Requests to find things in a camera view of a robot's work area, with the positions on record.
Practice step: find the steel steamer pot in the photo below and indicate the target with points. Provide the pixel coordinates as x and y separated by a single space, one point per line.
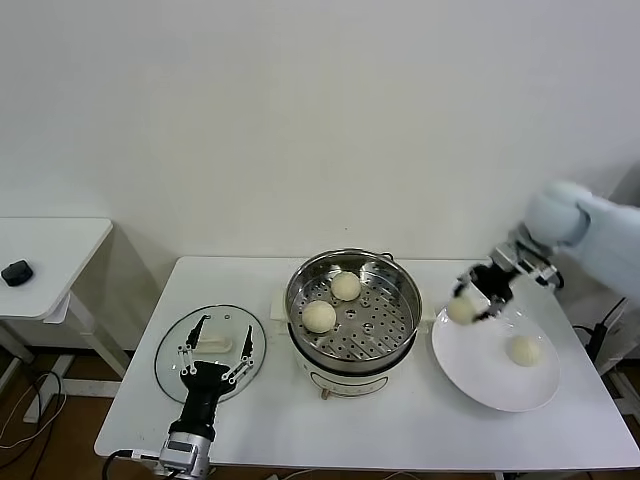
345 382

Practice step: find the perforated steel steamer basket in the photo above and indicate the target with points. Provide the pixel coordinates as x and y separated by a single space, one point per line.
385 295

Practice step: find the white round plate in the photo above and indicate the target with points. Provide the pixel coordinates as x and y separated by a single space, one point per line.
490 375

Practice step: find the small black case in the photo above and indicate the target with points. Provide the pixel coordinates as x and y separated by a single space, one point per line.
16 274

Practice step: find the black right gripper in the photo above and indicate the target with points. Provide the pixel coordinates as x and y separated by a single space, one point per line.
492 282

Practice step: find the white steamed baozi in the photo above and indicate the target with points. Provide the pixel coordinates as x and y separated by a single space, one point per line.
345 286
462 309
525 350
318 316

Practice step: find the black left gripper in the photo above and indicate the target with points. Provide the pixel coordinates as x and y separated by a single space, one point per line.
202 390

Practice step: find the white side table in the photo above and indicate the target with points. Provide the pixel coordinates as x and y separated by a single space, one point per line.
50 260

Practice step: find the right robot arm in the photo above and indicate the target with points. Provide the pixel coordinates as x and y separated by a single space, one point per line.
560 215

